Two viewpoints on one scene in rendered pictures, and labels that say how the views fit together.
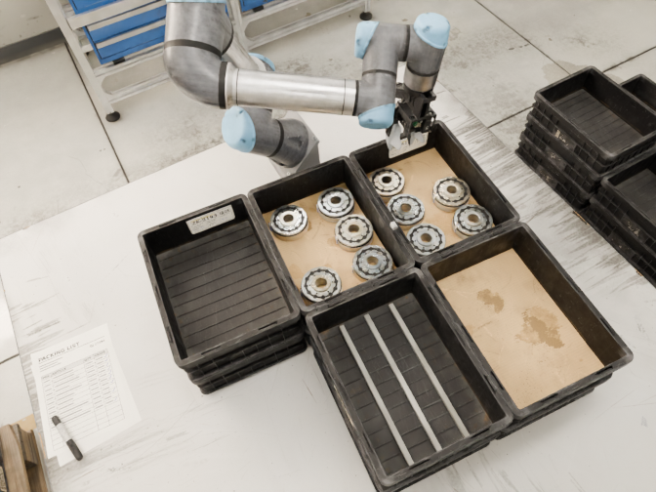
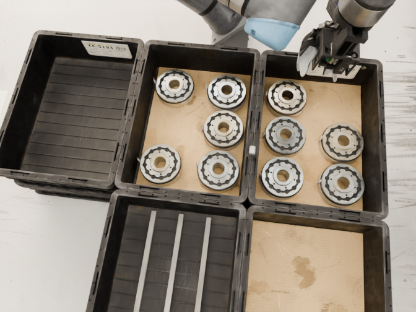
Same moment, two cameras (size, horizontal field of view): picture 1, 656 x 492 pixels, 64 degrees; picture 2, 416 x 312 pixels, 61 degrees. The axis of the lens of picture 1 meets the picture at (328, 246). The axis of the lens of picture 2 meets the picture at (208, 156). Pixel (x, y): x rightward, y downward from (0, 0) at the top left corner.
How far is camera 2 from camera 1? 0.61 m
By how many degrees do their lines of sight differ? 19
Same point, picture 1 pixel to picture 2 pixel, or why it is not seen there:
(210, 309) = (64, 130)
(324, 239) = (195, 121)
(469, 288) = (291, 247)
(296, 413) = (91, 251)
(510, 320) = (307, 303)
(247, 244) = not seen: hidden behind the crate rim
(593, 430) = not seen: outside the picture
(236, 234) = (127, 73)
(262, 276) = not seen: hidden behind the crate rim
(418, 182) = (319, 112)
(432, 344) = (220, 278)
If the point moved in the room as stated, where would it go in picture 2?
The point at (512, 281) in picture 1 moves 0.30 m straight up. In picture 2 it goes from (337, 266) to (401, 260)
